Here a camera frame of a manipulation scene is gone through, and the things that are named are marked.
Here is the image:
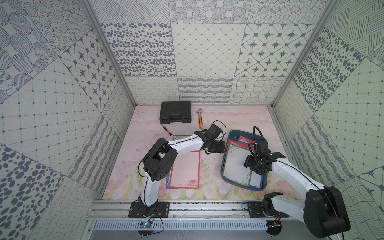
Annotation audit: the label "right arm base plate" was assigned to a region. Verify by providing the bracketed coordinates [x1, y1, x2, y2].
[243, 201, 290, 218]

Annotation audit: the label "small orange black screwdriver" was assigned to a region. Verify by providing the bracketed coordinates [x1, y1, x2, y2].
[162, 125, 173, 136]

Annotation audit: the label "red bordered stationery paper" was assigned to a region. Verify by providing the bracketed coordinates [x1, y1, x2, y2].
[170, 151, 201, 189]
[238, 136, 255, 150]

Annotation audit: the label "aluminium mounting rail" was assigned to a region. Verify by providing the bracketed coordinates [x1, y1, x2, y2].
[85, 199, 334, 221]

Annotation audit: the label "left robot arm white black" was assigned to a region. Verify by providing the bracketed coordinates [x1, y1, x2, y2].
[138, 124, 227, 216]

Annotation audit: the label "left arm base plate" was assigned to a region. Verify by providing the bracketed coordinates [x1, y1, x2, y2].
[128, 201, 170, 218]

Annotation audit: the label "green bordered scalloped stationery paper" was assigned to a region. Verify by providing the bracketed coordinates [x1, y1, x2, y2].
[222, 140, 251, 188]

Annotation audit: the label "white slotted cable duct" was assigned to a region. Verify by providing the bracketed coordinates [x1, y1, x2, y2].
[94, 220, 267, 231]

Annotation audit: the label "right round circuit board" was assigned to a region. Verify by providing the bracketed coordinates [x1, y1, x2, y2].
[266, 221, 282, 236]

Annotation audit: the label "teal plastic storage box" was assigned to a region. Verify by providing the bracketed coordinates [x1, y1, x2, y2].
[221, 130, 268, 192]

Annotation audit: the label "left green circuit board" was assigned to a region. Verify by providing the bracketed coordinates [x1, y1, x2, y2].
[138, 221, 154, 236]

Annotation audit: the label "black plastic tool case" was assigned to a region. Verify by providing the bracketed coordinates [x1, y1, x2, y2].
[160, 101, 192, 125]

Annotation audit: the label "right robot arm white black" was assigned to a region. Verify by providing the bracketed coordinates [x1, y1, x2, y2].
[244, 141, 351, 240]

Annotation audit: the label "blue floral stationery paper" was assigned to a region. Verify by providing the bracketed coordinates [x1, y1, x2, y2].
[250, 172, 263, 189]
[166, 173, 171, 189]

